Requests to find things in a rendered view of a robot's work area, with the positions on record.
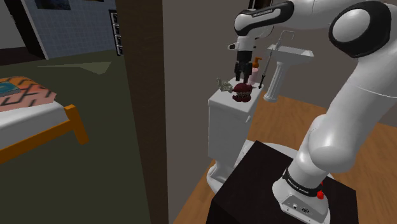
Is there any grey crumpled object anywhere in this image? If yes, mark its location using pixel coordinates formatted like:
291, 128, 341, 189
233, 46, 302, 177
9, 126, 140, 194
216, 77, 233, 94

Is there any dark robot stand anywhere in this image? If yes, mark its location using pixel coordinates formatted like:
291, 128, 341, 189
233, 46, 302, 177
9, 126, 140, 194
205, 140, 359, 224

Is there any dark wall shelf unit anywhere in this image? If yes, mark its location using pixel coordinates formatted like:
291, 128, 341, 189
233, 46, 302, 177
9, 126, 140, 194
108, 9, 124, 57

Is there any pink pump soap bottle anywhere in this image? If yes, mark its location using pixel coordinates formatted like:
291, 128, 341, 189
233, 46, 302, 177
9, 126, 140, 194
247, 57, 263, 86

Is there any dark wall picture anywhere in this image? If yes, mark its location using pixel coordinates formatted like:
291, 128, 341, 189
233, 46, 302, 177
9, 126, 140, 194
34, 0, 72, 11

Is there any blue book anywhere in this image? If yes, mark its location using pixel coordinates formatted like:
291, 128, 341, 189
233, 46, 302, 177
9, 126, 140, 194
0, 82, 20, 98

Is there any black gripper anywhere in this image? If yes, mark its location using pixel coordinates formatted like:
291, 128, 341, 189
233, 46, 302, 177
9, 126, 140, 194
234, 50, 253, 85

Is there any dark red round figure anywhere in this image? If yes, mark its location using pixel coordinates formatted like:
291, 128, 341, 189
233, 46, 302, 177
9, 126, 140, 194
232, 83, 253, 102

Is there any wooden bed with patterned blanket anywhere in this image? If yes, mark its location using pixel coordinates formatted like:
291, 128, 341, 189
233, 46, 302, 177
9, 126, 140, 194
0, 76, 90, 165

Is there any white toilet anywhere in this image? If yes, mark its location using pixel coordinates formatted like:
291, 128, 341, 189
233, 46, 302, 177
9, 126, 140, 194
205, 76, 300, 194

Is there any white pedestal sink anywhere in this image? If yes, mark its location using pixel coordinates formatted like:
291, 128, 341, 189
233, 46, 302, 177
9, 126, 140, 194
263, 31, 314, 103

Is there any black thin plunger stick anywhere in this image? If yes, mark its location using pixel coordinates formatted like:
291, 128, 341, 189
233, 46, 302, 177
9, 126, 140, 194
258, 46, 275, 90

